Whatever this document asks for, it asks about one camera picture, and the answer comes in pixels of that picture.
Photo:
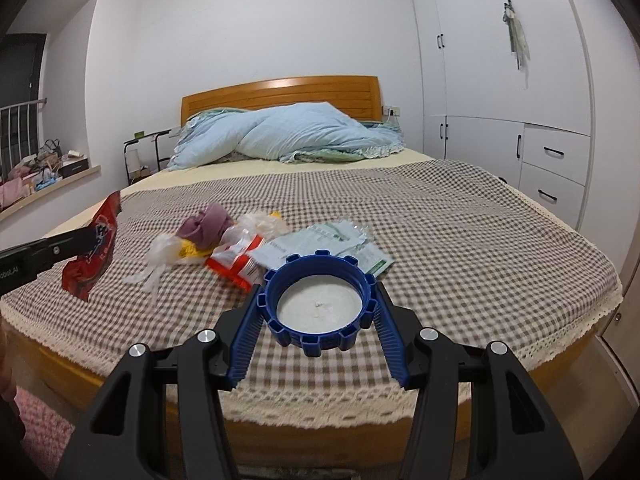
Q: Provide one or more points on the blue face masks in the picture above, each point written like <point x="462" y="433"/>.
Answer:
<point x="45" y="185"/>

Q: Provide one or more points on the dark window with railing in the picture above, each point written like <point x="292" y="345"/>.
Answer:
<point x="20" y="70"/>

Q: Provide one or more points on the pink shaggy rug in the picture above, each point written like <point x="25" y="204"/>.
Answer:
<point x="45" y="430"/>

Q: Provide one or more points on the white wardrobe drawer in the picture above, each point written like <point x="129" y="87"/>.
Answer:
<point x="555" y="170"/>
<point x="560" y="210"/>

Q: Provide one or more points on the blue ribbed jar lid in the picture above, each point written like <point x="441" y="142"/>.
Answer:
<point x="320" y="310"/>

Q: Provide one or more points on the wooden bed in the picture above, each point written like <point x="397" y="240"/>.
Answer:
<point x="320" y="435"/>

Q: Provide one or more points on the white and green foil pouch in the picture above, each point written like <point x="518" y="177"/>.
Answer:
<point x="320" y="240"/>

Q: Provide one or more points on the red and white snack bag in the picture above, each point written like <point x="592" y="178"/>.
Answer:
<point x="232" y="265"/>

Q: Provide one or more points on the black box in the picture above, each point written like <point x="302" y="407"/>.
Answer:
<point x="77" y="167"/>

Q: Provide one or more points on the white wardrobe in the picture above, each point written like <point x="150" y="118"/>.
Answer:
<point x="475" y="60"/>

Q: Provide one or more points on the green ruffled pillow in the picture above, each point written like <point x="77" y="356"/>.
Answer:
<point x="370" y="147"/>

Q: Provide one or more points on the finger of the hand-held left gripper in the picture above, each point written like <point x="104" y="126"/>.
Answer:
<point x="65" y="247"/>

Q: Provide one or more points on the light blue quilt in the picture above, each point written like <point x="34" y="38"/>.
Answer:
<point x="300" y="130"/>

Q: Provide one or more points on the purple knit cloth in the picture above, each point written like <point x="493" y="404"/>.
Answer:
<point x="205" y="225"/>

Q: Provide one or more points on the hanging grey cloth bags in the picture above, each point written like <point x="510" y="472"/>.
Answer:
<point x="517" y="35"/>

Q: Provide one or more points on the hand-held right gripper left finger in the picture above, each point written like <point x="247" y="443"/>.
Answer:
<point x="245" y="340"/>

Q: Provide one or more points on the checkered lace-trimmed bedspread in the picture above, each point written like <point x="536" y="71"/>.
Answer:
<point x="475" y="240"/>

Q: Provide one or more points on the brown handbag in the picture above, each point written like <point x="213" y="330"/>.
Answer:
<point x="50" y="150"/>

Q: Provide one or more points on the black bedside rack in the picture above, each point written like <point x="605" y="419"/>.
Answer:
<point x="145" y="137"/>

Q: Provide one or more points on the pink pouch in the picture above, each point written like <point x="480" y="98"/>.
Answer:
<point x="17" y="190"/>

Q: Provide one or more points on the crinkled red snack wrapper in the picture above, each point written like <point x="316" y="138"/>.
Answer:
<point x="82" y="275"/>

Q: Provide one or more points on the small clear plastic wrap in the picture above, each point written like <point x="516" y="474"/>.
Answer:
<point x="255" y="227"/>

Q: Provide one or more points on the cream bed sheet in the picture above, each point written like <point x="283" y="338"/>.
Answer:
<point x="200" y="178"/>

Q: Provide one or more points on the wall socket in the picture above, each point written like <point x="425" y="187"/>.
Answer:
<point x="392" y="110"/>

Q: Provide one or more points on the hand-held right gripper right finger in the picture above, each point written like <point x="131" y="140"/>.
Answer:
<point x="395" y="340"/>

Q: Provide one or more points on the white plastic bag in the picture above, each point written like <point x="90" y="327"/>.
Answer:
<point x="165" y="250"/>

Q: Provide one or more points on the beige door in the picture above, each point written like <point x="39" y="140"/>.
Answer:
<point x="620" y="360"/>

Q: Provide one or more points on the wooden windowsill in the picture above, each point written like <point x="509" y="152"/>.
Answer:
<point x="75" y="181"/>

